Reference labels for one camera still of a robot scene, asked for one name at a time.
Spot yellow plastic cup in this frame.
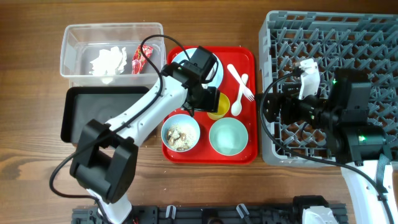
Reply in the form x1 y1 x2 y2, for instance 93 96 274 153
207 93 230 120

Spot blue bowl with food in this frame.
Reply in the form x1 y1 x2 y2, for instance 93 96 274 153
161 114 201 152

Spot mint green bowl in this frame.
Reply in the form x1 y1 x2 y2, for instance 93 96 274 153
208 118 249 156

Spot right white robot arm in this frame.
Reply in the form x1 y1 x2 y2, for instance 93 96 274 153
260 68 397 223

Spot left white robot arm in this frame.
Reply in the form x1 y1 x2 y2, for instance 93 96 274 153
70 47 220 223

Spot grey dishwasher rack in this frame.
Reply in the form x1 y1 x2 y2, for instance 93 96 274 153
259 11 397 152

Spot black waste tray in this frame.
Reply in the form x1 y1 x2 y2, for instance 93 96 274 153
60 86 149 144

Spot light blue plate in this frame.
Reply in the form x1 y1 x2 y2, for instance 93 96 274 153
172 52 224 88

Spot white plastic spoon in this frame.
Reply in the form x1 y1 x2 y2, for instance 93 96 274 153
231 73 248 116

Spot white plastic fork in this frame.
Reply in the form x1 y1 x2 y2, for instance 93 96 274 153
227 64 255 101

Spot rice and food scraps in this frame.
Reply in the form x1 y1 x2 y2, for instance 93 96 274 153
166 124 197 151

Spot red plastic tray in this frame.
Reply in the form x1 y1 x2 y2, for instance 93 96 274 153
160 46 258 165

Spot red snack wrapper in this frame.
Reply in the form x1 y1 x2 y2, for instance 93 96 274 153
132 45 154 75

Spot crumpled white tissue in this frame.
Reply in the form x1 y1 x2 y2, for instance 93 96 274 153
90 47 127 76

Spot clear plastic bin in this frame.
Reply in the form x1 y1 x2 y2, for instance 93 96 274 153
60 22 166 86

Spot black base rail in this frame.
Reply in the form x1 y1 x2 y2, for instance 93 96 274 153
71 203 348 224

